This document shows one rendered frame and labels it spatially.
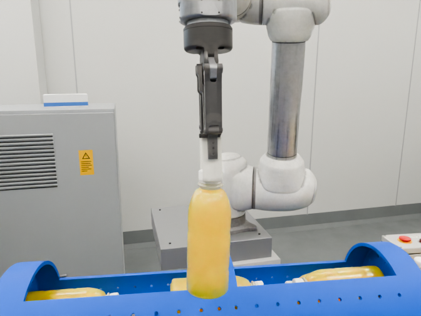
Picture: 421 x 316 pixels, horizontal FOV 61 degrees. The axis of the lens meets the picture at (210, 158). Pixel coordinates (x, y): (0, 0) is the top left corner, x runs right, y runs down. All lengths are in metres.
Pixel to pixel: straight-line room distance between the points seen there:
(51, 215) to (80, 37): 1.69
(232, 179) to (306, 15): 0.56
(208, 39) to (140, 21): 2.87
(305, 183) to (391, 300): 0.53
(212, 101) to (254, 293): 0.41
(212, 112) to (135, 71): 2.87
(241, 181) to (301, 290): 0.55
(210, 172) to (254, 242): 0.75
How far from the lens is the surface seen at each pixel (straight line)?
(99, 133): 2.12
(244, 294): 0.76
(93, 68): 3.37
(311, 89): 3.86
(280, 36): 1.10
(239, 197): 1.24
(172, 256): 1.22
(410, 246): 1.32
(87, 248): 2.33
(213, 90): 0.51
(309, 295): 0.79
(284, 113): 1.16
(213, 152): 0.53
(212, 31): 0.54
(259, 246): 1.29
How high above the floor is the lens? 1.62
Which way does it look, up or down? 13 degrees down
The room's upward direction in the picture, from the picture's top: straight up
